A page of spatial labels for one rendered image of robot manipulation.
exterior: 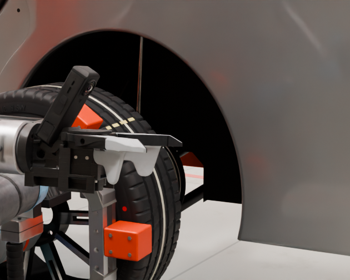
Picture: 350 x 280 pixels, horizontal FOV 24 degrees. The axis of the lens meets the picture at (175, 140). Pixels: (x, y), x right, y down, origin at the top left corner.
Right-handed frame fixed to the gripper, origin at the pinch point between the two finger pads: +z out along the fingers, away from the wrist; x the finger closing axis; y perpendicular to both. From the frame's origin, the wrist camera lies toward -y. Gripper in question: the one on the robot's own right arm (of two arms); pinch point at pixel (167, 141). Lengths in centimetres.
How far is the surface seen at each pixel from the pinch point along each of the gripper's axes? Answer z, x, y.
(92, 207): -41, -72, 21
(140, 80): -57, -143, -10
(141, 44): -57, -142, -21
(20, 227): -49, -52, 23
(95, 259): -41, -74, 34
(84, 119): -43, -70, 1
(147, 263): -32, -86, 36
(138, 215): -33, -80, 23
